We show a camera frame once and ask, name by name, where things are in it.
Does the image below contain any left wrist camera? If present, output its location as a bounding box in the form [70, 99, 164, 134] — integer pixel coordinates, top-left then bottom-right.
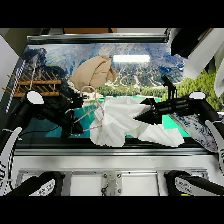
[61, 88, 85, 108]

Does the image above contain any silver frame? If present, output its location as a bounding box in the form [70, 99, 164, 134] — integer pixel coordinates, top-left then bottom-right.
[13, 33, 214, 197]

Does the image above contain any brown clothes hanger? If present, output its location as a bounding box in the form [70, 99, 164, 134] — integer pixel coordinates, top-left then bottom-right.
[68, 85, 106, 132]

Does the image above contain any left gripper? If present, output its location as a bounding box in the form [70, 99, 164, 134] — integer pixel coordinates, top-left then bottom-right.
[49, 105, 85, 136]

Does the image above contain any white shirt with red print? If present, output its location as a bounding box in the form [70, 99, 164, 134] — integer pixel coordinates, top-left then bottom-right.
[89, 96, 185, 148]

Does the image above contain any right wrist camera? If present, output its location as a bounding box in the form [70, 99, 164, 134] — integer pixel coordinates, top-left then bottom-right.
[161, 74, 178, 100]

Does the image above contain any white garment with blue pattern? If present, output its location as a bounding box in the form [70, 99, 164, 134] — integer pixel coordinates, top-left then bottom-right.
[173, 113, 224, 153]

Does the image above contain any beige garment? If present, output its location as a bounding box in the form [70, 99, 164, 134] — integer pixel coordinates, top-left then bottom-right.
[69, 54, 119, 92]

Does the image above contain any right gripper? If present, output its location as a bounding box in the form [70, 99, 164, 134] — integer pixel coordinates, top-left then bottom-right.
[133, 97, 191, 126]

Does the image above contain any black cable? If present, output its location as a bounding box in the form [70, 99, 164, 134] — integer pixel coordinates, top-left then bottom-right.
[18, 125, 63, 138]

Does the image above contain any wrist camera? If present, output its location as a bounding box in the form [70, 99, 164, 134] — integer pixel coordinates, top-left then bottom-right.
[61, 88, 85, 108]
[161, 74, 178, 100]

